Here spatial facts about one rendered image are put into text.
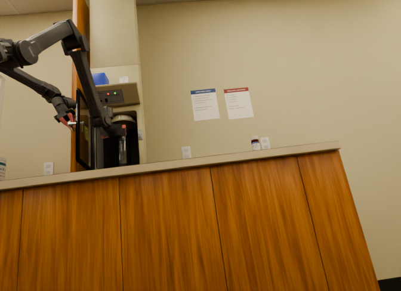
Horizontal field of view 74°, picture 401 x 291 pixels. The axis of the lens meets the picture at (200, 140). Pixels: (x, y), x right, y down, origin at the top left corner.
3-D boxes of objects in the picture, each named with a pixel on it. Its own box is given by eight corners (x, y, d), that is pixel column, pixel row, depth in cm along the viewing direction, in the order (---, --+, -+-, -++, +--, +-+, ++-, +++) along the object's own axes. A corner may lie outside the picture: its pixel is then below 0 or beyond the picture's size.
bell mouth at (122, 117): (113, 131, 186) (113, 123, 188) (139, 128, 187) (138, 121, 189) (105, 121, 169) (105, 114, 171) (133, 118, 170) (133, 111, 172)
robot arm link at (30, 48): (55, 18, 120) (75, 14, 119) (70, 48, 128) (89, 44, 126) (-13, 50, 84) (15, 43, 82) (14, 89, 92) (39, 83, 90)
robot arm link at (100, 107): (58, 40, 121) (80, 34, 119) (65, 40, 126) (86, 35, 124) (89, 129, 134) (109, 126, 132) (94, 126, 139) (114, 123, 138)
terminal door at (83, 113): (92, 173, 156) (91, 110, 168) (77, 160, 128) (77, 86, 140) (90, 173, 156) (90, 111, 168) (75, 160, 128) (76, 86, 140)
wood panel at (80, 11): (99, 192, 194) (96, 33, 235) (103, 191, 194) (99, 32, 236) (70, 181, 147) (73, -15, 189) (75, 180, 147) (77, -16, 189)
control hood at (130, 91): (89, 109, 170) (89, 95, 173) (141, 104, 172) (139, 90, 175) (83, 101, 159) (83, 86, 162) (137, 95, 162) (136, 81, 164)
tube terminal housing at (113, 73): (103, 188, 180) (101, 86, 203) (151, 182, 182) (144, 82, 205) (90, 182, 156) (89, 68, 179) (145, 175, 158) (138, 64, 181)
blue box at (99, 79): (93, 93, 173) (93, 81, 175) (109, 92, 173) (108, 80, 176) (88, 86, 163) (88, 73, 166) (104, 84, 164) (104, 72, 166)
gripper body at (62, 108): (59, 124, 146) (53, 113, 147) (77, 115, 149) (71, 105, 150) (54, 118, 140) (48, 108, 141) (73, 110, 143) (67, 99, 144)
